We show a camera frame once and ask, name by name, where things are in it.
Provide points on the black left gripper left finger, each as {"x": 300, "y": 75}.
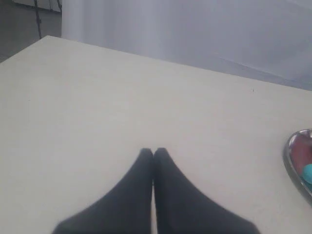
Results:
{"x": 125, "y": 209}

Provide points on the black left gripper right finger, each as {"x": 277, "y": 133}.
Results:
{"x": 183, "y": 209}

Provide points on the teal toy bone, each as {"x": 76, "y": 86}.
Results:
{"x": 307, "y": 173}

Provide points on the round steel plate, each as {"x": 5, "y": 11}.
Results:
{"x": 297, "y": 153}

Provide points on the white backdrop curtain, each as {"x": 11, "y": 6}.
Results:
{"x": 268, "y": 40}

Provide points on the black tripod stand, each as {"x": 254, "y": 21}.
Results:
{"x": 38, "y": 20}

